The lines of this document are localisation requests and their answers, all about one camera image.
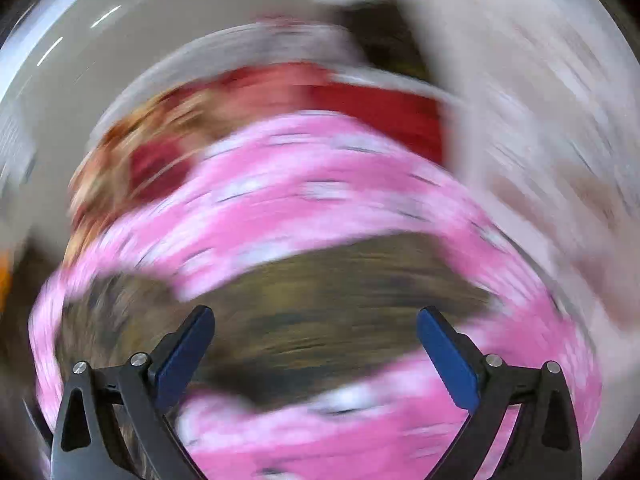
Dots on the brown patterned small garment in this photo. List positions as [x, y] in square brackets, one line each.
[325, 305]

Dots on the pink penguin print blanket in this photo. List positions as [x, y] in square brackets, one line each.
[300, 185]

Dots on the red and beige floral quilt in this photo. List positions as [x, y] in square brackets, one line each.
[380, 110]

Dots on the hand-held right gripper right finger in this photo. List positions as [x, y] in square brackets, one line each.
[450, 360]

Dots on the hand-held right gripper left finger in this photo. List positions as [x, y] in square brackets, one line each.
[182, 360]

